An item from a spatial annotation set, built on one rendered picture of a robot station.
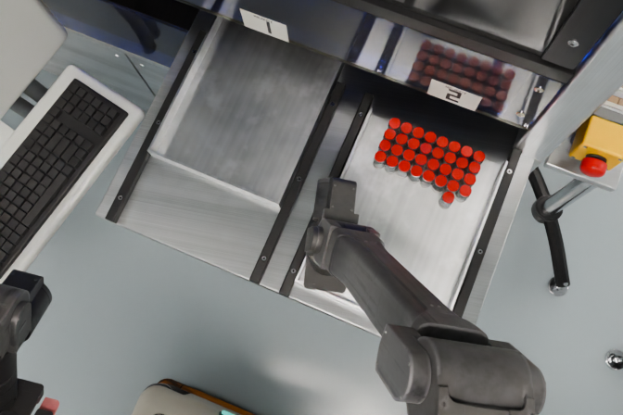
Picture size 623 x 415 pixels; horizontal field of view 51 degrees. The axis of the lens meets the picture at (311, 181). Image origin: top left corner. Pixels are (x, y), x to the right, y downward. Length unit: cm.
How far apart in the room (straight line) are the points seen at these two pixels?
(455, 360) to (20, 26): 108
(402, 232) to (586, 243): 110
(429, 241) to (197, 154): 45
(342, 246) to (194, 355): 135
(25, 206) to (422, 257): 75
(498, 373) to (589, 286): 168
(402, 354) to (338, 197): 44
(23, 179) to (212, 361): 93
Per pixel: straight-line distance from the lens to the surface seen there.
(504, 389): 51
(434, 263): 117
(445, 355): 49
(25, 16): 137
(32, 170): 139
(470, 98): 110
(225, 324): 206
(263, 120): 123
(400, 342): 50
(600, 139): 113
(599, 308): 218
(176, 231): 121
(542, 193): 205
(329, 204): 90
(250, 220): 119
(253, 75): 127
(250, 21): 117
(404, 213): 118
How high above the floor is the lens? 203
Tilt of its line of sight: 75 degrees down
